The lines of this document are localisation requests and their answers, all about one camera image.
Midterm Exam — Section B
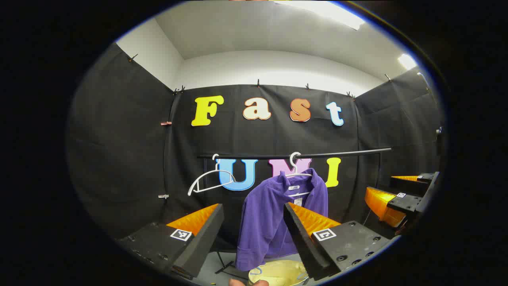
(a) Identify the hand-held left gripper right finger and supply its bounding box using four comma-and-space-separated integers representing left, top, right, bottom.
283, 202, 393, 282

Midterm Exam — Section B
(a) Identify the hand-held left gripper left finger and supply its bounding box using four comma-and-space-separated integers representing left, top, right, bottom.
115, 203, 225, 279

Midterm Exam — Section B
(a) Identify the cream fabric laundry hamper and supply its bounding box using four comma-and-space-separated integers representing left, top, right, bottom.
248, 260, 310, 286

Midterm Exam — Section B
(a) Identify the purple ribbed shirt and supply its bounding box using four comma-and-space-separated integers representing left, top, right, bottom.
235, 168, 329, 272

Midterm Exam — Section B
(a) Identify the white clothes hanger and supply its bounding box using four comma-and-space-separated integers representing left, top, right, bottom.
284, 152, 314, 198
187, 154, 237, 196

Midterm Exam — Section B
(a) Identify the empty white clothes hanger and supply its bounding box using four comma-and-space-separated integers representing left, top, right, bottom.
187, 154, 237, 196

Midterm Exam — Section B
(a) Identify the black clothes rack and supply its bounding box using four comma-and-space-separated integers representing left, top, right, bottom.
197, 148, 393, 278

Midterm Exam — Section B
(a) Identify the black backdrop cloth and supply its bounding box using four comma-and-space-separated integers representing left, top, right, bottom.
65, 42, 443, 255

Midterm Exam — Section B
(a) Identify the small ceiling light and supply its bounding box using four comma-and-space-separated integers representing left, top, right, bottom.
398, 54, 418, 71

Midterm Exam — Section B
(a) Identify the row of black clips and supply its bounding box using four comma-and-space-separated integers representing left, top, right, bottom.
128, 54, 393, 100

